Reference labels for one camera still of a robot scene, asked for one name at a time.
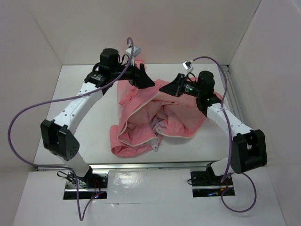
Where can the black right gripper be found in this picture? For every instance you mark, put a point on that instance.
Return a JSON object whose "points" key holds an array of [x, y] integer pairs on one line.
{"points": [[175, 87]]}

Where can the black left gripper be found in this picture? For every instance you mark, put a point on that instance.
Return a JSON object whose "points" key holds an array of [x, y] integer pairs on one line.
{"points": [[142, 80]]}

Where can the pink zip-up jacket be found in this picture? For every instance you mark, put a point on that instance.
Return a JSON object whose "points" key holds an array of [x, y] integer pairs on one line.
{"points": [[147, 115]]}

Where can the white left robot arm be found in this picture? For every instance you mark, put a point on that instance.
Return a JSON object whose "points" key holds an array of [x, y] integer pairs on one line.
{"points": [[58, 134]]}

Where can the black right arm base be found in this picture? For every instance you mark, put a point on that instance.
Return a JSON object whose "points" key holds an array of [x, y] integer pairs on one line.
{"points": [[206, 184]]}

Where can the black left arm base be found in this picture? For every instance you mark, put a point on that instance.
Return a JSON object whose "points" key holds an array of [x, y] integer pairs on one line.
{"points": [[97, 189]]}

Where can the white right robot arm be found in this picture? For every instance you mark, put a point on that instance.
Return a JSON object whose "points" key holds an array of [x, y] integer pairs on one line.
{"points": [[247, 146]]}

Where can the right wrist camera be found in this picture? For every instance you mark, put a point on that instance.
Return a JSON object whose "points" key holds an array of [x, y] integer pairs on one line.
{"points": [[188, 66]]}

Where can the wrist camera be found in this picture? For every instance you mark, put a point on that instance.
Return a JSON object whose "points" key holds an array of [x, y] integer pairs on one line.
{"points": [[135, 52], [188, 66]]}

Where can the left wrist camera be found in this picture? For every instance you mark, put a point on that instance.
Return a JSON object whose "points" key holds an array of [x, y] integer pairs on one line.
{"points": [[135, 52]]}

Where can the aluminium right side rail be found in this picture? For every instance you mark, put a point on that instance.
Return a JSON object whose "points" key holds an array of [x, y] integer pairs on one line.
{"points": [[231, 97]]}

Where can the aluminium rail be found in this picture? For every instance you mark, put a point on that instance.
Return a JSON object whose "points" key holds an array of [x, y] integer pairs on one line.
{"points": [[231, 97], [150, 165]]}

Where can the aluminium front rail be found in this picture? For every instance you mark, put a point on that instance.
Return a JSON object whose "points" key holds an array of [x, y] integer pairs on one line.
{"points": [[150, 165]]}

